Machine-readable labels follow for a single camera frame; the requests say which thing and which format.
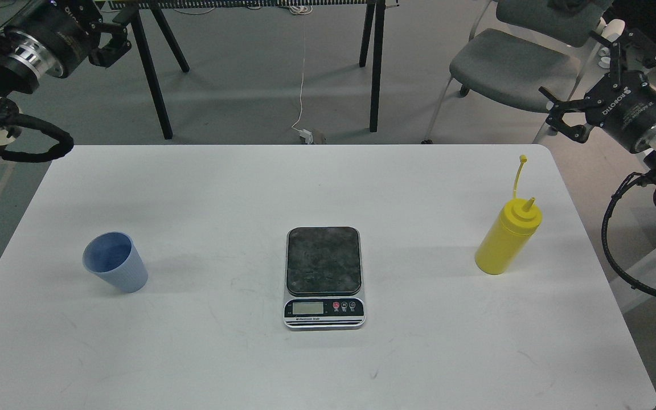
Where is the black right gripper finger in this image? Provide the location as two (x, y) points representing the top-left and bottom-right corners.
(590, 28), (656, 87)
(538, 86), (595, 144)

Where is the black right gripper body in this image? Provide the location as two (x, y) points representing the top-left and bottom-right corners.
(585, 72), (656, 153)

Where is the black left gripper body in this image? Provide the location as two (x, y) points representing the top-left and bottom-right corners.
(18, 1), (102, 78)

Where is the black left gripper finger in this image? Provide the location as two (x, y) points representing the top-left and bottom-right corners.
(88, 23), (131, 68)

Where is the yellow squeeze bottle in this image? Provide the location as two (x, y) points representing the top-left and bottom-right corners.
(474, 155), (543, 275)

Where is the blue ribbed plastic cup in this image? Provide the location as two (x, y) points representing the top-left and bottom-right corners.
(81, 232), (149, 293)

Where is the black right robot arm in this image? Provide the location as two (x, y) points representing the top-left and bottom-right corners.
(539, 28), (656, 206)

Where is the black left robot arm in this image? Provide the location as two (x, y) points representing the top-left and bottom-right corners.
(0, 1), (138, 163)

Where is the digital kitchen scale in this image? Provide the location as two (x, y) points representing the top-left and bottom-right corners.
(283, 226), (367, 331)

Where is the grey office chair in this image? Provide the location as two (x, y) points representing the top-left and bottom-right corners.
(447, 1), (623, 113)

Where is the black trestle table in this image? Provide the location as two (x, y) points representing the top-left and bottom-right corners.
(100, 0), (401, 141)

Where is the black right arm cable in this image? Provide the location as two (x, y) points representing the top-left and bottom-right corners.
(601, 171), (656, 306)

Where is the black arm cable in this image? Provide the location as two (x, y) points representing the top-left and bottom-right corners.
(0, 113), (75, 165)
(601, 171), (656, 306)

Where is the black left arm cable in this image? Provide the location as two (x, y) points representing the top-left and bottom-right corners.
(0, 113), (75, 165)

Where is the white cable with plug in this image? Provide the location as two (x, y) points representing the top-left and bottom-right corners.
(288, 5), (329, 145)

